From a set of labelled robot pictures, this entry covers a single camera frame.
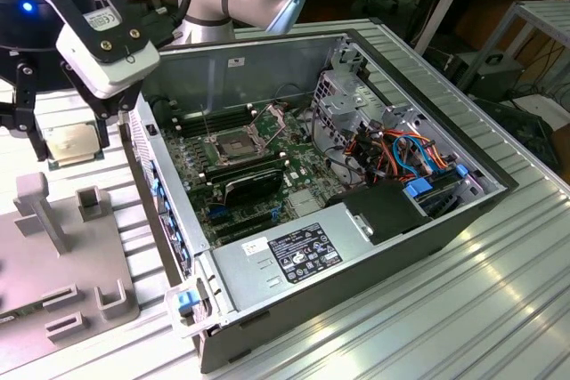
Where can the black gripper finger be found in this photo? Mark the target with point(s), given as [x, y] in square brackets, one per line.
[24, 95]
[100, 108]

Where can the silver CPU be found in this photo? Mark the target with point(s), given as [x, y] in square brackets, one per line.
[71, 144]

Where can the black RAM slot bank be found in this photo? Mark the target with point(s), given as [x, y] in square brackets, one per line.
[240, 168]
[214, 118]

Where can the CPU socket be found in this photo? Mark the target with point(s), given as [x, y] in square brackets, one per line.
[232, 147]

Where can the grey parts rack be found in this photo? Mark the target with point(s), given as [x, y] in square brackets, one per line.
[67, 273]

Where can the black graphics card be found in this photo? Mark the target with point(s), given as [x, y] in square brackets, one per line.
[254, 184]

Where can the black expansion slots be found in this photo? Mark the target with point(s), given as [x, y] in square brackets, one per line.
[240, 224]

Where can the clear latch with blue clip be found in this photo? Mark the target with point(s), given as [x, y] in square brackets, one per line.
[186, 302]

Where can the green motherboard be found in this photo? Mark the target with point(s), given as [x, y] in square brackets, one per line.
[307, 166]

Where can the green RAM stick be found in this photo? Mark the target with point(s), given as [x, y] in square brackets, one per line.
[22, 312]

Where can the grey power supply with label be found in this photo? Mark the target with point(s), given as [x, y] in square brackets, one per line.
[249, 273]

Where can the small silver heat sink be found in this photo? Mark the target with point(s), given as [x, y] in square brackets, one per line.
[305, 203]

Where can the silver drive cage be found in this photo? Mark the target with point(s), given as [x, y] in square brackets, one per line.
[343, 108]

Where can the black plastic shroud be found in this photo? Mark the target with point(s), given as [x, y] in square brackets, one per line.
[383, 206]

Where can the hard disk in blue carrier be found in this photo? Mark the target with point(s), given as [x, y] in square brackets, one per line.
[420, 187]

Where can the open grey PC case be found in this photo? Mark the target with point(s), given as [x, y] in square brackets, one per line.
[436, 228]

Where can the metal slat shelf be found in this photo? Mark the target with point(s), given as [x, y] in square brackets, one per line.
[548, 19]

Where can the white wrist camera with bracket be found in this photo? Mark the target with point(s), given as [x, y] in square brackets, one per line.
[111, 68]

